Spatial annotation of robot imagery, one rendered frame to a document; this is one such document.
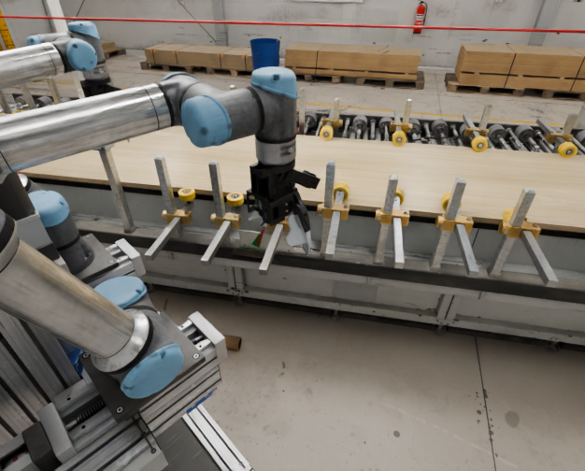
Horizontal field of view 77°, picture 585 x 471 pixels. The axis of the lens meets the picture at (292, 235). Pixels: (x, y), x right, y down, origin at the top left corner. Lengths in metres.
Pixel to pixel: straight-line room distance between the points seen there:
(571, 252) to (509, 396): 0.80
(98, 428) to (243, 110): 0.76
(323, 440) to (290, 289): 0.85
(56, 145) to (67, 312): 0.24
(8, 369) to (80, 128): 0.61
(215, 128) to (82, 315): 0.34
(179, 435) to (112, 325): 1.20
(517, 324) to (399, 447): 0.98
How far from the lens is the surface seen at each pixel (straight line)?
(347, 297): 2.25
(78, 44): 1.18
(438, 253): 1.72
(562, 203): 2.15
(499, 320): 2.45
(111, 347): 0.69
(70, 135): 0.65
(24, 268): 0.58
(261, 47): 7.17
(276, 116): 0.62
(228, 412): 2.06
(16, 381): 1.09
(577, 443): 2.39
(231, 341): 2.20
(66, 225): 1.26
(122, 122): 0.66
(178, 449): 1.80
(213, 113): 0.57
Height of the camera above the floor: 1.81
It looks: 37 degrees down
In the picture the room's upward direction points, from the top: straight up
